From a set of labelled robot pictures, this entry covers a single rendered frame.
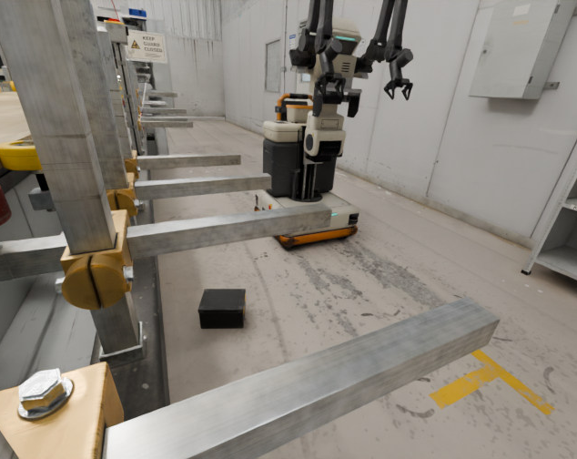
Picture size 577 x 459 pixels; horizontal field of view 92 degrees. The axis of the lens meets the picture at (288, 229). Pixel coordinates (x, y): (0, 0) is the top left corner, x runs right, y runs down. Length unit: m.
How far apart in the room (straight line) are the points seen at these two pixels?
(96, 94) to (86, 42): 0.06
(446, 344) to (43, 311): 0.64
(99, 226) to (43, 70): 0.13
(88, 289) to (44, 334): 0.33
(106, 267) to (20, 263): 0.11
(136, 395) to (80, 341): 0.23
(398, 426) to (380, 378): 1.01
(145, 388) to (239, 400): 0.22
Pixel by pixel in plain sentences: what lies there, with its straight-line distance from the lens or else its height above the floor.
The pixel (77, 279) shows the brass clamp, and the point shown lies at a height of 0.84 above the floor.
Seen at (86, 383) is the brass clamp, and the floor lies 0.85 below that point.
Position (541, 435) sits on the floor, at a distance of 1.46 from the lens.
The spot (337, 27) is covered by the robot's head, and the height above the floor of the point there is 1.33.
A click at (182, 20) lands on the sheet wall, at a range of 11.19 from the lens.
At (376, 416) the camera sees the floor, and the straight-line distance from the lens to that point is 1.22.
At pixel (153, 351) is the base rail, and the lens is 0.42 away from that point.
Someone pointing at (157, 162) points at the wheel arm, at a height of 0.82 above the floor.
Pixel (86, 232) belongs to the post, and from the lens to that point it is 0.32.
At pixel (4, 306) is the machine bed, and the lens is 0.69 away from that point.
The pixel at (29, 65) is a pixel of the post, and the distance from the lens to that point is 0.30.
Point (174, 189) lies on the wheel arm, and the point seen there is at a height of 0.82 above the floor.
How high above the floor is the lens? 1.00
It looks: 26 degrees down
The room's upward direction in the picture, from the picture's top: 3 degrees clockwise
